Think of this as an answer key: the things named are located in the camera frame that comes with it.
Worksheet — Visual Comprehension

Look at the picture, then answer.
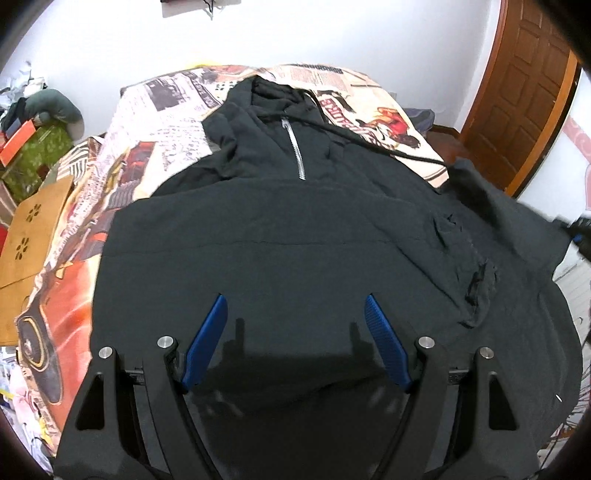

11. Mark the black zip hoodie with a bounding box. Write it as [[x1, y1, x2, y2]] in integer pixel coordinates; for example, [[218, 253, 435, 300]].
[[90, 76, 583, 480]]

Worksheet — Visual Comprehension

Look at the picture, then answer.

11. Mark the wooden folding table board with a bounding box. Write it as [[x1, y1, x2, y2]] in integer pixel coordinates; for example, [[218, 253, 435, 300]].
[[0, 178, 75, 344]]

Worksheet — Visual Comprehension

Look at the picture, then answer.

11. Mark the green patterned box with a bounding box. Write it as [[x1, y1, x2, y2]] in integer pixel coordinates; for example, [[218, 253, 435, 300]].
[[0, 124, 75, 204]]

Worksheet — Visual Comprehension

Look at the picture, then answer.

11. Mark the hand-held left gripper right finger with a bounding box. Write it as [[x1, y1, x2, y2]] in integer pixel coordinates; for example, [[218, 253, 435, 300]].
[[364, 294, 540, 480]]

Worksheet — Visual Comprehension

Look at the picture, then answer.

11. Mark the dark grey cloth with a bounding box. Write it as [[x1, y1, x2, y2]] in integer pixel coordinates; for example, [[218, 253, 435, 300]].
[[405, 105, 437, 136]]

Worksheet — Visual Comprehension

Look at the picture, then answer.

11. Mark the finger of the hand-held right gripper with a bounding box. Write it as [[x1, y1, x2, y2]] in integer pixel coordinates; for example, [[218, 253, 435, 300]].
[[554, 216, 591, 261]]

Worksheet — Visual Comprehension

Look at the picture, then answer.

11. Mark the printed newspaper pattern blanket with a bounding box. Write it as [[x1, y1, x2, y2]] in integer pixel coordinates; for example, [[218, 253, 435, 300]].
[[0, 62, 451, 464]]

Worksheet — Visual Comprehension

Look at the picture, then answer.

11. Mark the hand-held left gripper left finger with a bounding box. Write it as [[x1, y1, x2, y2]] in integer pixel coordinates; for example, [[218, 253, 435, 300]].
[[53, 294, 229, 480]]

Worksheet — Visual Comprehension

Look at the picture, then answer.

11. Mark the brown wooden door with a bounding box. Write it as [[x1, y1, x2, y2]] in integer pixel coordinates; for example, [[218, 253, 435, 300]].
[[459, 0, 583, 197]]

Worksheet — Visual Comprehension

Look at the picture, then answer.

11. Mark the pile of clothes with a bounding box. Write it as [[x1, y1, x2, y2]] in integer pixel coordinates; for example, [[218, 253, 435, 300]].
[[0, 60, 47, 134]]

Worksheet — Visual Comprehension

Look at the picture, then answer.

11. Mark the white wardrobe door pink print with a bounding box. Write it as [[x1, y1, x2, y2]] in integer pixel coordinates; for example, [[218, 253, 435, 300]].
[[517, 69, 591, 222]]

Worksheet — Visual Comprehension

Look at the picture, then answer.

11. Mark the orange box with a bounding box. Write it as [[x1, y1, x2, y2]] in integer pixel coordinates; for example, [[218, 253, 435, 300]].
[[0, 119, 38, 167]]

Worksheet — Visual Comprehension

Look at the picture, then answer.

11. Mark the black hanging cable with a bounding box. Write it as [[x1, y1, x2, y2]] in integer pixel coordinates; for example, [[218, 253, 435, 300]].
[[203, 0, 232, 21]]

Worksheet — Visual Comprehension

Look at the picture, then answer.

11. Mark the grey plush pillow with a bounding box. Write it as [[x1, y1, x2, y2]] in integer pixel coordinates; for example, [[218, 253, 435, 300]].
[[21, 89, 86, 139]]

